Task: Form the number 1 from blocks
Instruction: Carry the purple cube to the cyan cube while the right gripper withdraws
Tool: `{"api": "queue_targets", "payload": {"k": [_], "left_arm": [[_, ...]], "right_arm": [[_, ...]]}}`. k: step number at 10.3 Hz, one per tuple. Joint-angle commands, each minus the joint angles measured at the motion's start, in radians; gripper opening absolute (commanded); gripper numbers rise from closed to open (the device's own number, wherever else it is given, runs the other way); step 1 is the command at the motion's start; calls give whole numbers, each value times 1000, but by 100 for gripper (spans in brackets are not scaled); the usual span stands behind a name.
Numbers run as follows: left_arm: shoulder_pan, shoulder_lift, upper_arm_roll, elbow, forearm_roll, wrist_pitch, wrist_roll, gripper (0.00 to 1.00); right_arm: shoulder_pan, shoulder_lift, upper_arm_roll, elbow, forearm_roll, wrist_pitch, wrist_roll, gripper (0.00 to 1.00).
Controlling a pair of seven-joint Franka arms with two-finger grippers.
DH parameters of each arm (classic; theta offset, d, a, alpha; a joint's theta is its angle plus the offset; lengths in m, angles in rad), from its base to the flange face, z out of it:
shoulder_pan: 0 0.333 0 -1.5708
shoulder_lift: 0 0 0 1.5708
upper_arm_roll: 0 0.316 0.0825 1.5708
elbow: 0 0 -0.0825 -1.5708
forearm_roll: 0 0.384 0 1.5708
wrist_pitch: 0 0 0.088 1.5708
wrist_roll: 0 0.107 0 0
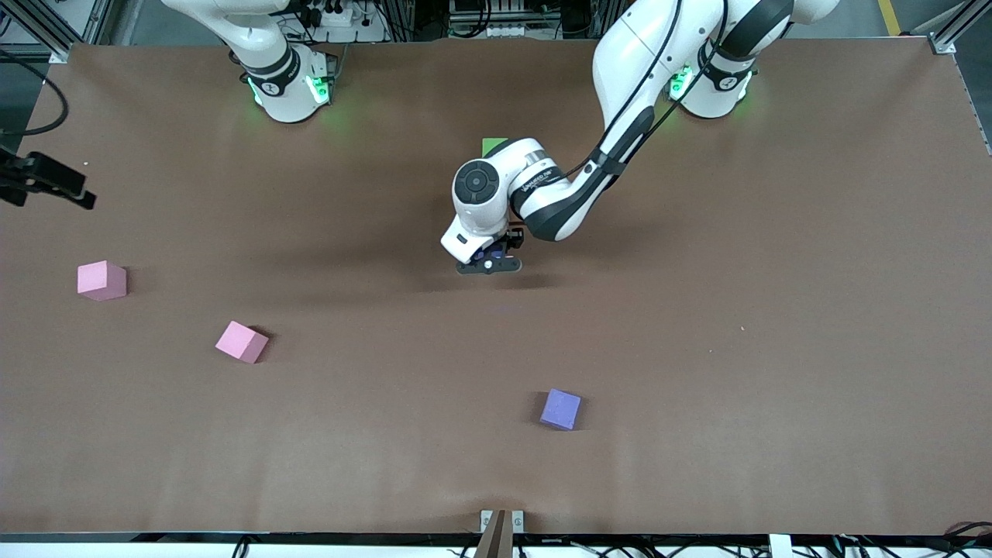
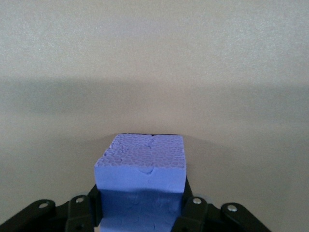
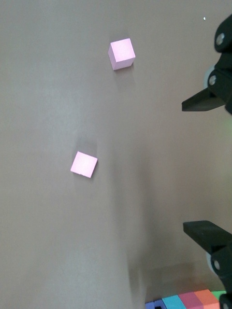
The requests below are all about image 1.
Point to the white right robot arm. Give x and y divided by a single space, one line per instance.
287 93

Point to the silver equipment box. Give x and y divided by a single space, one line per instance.
496 23

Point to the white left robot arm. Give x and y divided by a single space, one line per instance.
643 46

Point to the grey-brown mounting post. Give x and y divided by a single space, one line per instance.
496 542

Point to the pink foam cube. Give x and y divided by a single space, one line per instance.
242 342
101 280

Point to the green foam cube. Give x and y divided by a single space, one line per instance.
492 146

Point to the aluminium frame profile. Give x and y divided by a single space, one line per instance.
58 54
943 45

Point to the silver table edge bracket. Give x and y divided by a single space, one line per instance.
486 521

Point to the white power strip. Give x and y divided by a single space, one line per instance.
341 17

